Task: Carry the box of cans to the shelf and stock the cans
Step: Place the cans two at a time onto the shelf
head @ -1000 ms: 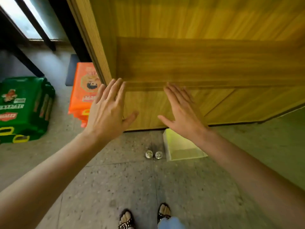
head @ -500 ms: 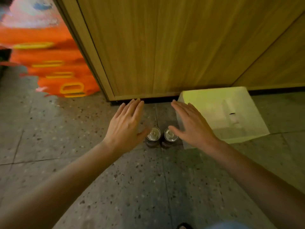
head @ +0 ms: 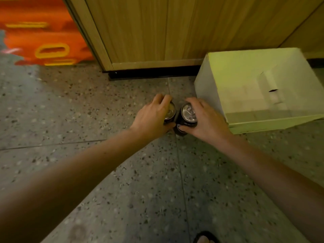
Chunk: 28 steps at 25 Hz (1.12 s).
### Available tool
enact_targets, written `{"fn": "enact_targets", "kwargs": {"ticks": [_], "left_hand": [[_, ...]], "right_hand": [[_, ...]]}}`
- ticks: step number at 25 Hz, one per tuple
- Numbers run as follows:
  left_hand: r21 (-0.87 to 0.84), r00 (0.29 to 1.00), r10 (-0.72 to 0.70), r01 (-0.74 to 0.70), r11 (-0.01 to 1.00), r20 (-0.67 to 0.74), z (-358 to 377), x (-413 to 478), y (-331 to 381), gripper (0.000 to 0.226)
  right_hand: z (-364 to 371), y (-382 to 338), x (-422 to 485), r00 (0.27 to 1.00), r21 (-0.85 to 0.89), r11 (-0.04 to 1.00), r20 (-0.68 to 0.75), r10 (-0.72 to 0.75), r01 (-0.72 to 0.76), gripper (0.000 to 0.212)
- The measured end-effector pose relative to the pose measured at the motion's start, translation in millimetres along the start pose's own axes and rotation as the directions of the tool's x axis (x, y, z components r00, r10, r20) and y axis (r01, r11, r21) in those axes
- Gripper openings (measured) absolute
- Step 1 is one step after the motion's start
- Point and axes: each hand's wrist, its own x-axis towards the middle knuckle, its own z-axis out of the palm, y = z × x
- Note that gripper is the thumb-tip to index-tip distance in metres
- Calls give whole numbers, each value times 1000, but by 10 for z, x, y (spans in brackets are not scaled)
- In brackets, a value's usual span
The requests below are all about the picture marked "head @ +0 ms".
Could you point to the person's right hand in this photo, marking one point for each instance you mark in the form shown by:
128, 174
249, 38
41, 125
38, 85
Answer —
209, 121

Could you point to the person's left hand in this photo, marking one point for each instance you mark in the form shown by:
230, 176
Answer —
150, 118

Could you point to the person's right thumb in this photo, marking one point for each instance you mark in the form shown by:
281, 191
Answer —
187, 129

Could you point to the person's left thumb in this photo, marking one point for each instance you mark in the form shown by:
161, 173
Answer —
170, 127

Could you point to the black drink can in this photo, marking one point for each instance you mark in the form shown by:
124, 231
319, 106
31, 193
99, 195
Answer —
170, 114
186, 118

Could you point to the person's left forearm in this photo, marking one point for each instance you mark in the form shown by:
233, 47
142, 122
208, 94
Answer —
65, 184

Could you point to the person's right forearm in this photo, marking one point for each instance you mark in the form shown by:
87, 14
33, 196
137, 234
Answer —
278, 179

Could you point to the white cardboard box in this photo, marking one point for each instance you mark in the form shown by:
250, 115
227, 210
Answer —
263, 89

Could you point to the wooden counter cabinet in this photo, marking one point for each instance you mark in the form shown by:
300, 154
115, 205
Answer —
197, 30

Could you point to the person's black sandal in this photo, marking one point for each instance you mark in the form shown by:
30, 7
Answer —
206, 237

